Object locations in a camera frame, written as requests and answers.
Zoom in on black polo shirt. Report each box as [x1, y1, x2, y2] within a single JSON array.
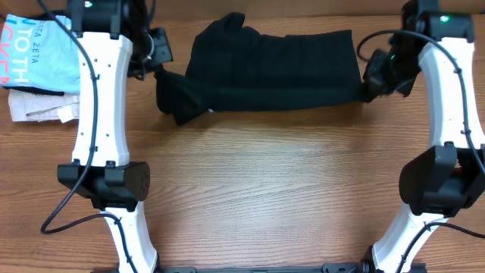
[[155, 12, 365, 125]]

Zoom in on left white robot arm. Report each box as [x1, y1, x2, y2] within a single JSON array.
[[57, 0, 172, 272]]

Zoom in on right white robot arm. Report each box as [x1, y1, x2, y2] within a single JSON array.
[[324, 0, 484, 272]]

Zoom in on light blue printed t-shirt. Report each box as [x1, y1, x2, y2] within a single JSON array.
[[0, 14, 83, 95]]

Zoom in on beige folded garment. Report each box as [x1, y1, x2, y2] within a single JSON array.
[[8, 89, 80, 123]]

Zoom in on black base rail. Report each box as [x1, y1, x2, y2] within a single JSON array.
[[90, 261, 429, 273]]

